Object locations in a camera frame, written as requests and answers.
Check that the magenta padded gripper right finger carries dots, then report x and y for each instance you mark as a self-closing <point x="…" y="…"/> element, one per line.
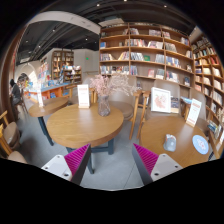
<point x="152" y="166"/>

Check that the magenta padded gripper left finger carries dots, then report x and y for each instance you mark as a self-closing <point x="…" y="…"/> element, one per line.
<point x="72" y="166"/>

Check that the round blue mouse pad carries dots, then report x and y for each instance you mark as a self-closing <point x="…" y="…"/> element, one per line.
<point x="200" y="144"/>

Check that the round wooden table centre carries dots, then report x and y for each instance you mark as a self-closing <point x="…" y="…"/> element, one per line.
<point x="73" y="128"/>

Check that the round wooden table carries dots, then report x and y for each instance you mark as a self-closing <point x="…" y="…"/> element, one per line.
<point x="73" y="128"/>
<point x="185" y="144"/>
<point x="50" y="107"/>

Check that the round wooden table right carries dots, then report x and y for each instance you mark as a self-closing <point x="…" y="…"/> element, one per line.
<point x="185" y="144"/>

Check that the wooden chair behind centre table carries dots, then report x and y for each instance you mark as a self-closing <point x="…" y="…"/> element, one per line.
<point x="128" y="105"/>

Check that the round wooden table left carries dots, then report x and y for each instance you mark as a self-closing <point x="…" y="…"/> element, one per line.
<point x="50" y="107"/>

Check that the white framed picture board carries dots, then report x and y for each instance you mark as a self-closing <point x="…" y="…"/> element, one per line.
<point x="160" y="100"/>

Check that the wooden chair left edge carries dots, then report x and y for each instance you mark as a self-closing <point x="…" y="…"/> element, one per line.
<point x="9" y="134"/>

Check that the white sign stand right table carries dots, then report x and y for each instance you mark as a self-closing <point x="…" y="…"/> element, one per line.
<point x="193" y="112"/>

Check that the white sign stand table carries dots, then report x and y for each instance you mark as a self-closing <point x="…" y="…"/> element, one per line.
<point x="193" y="112"/>
<point x="83" y="96"/>

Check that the white sign stand centre table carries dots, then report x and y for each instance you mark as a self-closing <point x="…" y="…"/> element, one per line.
<point x="83" y="96"/>

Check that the small white sign left table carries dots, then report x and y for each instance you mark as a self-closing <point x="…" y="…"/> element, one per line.
<point x="40" y="100"/>

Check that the blue book display counter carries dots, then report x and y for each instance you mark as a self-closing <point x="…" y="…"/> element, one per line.
<point x="47" y="92"/>

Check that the glass vase with pink flowers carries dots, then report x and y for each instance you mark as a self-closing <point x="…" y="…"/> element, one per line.
<point x="105" y="86"/>

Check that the seated person in dark clothes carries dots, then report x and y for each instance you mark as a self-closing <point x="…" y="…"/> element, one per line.
<point x="15" y="92"/>

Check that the distant wooden bookshelf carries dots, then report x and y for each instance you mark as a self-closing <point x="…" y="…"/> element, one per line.
<point x="63" y="67"/>

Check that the large wooden bookshelf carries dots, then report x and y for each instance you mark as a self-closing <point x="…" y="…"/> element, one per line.
<point x="147" y="51"/>

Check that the right side wooden bookshelf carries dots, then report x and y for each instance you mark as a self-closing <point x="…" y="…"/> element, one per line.
<point x="208" y="88"/>

